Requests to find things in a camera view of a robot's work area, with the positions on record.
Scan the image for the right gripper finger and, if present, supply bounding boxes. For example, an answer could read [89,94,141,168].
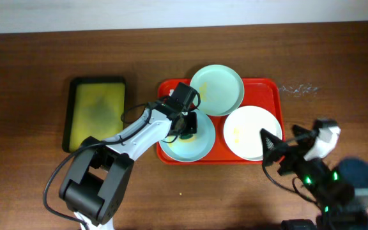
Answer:
[259,128,289,166]
[292,125,313,138]

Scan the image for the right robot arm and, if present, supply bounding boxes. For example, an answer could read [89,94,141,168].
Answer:
[259,118,368,229]

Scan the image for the white plate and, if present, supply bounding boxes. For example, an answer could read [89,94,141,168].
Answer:
[223,105,283,161]

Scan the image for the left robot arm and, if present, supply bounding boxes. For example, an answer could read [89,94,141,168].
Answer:
[59,96,196,229]

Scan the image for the yellow green sponge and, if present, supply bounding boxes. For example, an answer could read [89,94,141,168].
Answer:
[180,134,194,141]

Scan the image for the red plastic tray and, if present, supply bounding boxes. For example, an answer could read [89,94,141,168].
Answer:
[158,78,284,165]

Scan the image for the mint green plate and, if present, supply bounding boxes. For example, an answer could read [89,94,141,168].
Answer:
[190,65,245,116]

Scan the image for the light blue plate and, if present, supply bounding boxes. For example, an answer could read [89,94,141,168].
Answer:
[158,110,216,163]

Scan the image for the black tray with yellow liquid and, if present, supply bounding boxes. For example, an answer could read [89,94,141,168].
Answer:
[62,75,127,153]

